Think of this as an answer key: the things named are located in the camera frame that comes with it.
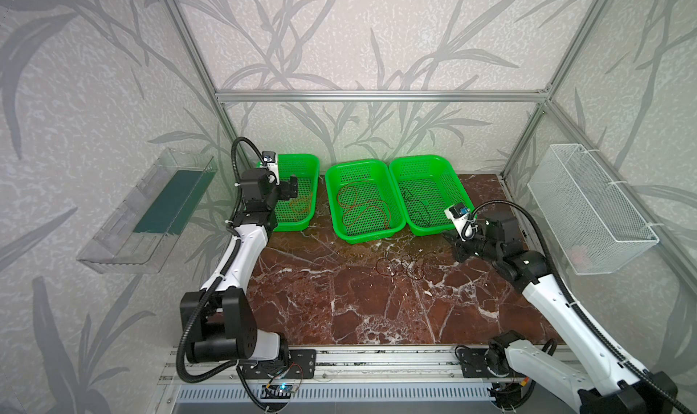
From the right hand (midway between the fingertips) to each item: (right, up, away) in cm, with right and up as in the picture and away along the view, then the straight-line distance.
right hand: (446, 224), depth 78 cm
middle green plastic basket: (-22, -3, +25) cm, 33 cm away
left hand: (-49, +18, +5) cm, 53 cm away
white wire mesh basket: (+31, +1, -15) cm, 35 cm away
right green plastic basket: (+3, +13, +38) cm, 41 cm away
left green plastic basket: (-51, +1, +29) cm, 59 cm away
